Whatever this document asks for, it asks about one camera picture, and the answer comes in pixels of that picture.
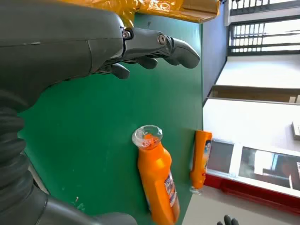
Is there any orange bottle with clear cap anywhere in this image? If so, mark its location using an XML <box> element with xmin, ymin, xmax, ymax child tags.
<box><xmin>132</xmin><ymin>125</ymin><xmax>181</xmax><ymax>225</ymax></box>
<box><xmin>189</xmin><ymin>130</ymin><xmax>213</xmax><ymax>195</ymax></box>

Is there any red and white display stand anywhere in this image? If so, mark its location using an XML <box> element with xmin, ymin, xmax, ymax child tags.
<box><xmin>203</xmin><ymin>138</ymin><xmax>300</xmax><ymax>217</ymax></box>

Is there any green table mat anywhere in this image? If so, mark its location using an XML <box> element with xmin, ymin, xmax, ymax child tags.
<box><xmin>17</xmin><ymin>14</ymin><xmax>204</xmax><ymax>225</ymax></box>

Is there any yellow-wrapped cardboard box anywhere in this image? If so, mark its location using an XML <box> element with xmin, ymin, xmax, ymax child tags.
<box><xmin>57</xmin><ymin>0</ymin><xmax>221</xmax><ymax>27</ymax></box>

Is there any black window grille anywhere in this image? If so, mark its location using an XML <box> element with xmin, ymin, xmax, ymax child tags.
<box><xmin>228</xmin><ymin>0</ymin><xmax>300</xmax><ymax>57</ymax></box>

